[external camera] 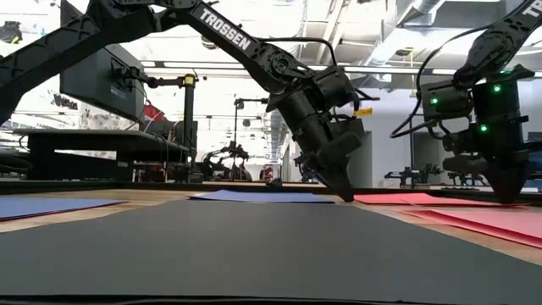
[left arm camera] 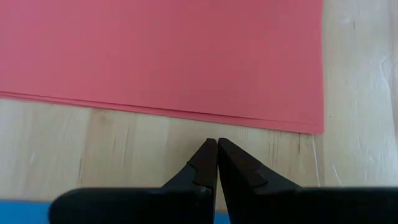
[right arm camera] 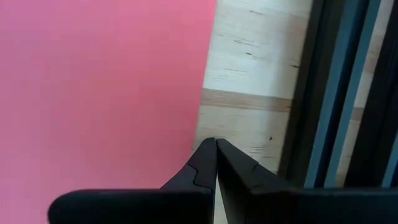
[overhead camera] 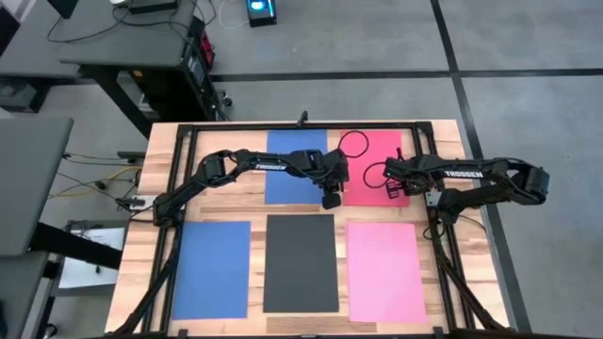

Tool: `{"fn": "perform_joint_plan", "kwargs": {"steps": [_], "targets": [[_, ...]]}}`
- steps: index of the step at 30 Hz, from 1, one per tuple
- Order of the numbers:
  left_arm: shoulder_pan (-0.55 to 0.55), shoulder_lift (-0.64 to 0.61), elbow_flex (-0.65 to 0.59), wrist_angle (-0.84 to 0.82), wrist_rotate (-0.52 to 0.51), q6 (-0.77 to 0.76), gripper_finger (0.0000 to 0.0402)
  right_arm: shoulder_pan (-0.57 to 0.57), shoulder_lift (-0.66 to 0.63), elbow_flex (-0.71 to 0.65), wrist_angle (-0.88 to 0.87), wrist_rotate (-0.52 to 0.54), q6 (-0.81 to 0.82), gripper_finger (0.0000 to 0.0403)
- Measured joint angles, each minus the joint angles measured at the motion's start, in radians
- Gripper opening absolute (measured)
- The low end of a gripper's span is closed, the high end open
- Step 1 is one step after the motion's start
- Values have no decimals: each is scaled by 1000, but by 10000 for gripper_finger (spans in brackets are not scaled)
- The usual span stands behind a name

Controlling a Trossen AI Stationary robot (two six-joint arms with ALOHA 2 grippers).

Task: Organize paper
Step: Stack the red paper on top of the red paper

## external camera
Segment blue paper sheet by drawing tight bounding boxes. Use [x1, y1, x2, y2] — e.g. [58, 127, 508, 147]
[188, 189, 336, 204]
[0, 195, 129, 221]

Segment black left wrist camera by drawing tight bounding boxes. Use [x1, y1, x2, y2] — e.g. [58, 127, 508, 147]
[332, 117, 366, 139]

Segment light background work table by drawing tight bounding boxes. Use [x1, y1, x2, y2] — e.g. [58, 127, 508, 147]
[383, 181, 542, 191]

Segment black computer monitor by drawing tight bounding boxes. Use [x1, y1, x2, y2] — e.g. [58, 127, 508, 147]
[58, 0, 147, 123]

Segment red paper sheet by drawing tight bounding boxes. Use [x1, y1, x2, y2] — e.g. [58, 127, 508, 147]
[353, 192, 526, 208]

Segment black table frame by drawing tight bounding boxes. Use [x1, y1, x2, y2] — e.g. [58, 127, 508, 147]
[0, 176, 542, 205]

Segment black computer tower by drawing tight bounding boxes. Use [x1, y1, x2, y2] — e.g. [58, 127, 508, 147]
[143, 116, 200, 149]

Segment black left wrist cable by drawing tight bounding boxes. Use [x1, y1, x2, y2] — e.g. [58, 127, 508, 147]
[257, 36, 380, 103]

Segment black background robot arms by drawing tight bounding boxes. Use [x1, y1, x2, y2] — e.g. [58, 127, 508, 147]
[202, 141, 253, 181]
[294, 152, 319, 184]

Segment grey door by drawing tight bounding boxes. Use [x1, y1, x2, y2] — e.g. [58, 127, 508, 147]
[349, 130, 373, 188]

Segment black background gantry frame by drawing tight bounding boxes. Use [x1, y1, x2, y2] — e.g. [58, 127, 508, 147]
[234, 96, 272, 158]
[408, 126, 415, 186]

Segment black hanging ceiling device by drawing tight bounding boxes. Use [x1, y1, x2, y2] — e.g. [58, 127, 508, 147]
[0, 19, 23, 44]

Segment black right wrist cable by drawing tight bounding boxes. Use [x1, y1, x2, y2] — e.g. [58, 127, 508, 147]
[389, 12, 509, 140]

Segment standing desk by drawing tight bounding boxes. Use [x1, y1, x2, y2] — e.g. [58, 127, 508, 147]
[12, 125, 191, 181]

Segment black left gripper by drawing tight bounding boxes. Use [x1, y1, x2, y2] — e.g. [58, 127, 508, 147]
[302, 130, 365, 203]

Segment black paper sheet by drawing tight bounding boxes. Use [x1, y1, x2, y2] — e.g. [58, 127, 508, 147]
[0, 198, 542, 305]

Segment blue chair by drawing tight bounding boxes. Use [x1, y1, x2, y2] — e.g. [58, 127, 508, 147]
[527, 130, 542, 187]

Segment red box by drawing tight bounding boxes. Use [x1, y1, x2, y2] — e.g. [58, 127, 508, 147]
[143, 103, 167, 123]

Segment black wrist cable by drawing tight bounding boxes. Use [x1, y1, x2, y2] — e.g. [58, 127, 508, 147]
[389, 12, 509, 140]
[257, 36, 380, 103]

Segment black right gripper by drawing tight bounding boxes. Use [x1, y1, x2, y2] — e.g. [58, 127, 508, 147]
[442, 141, 542, 203]

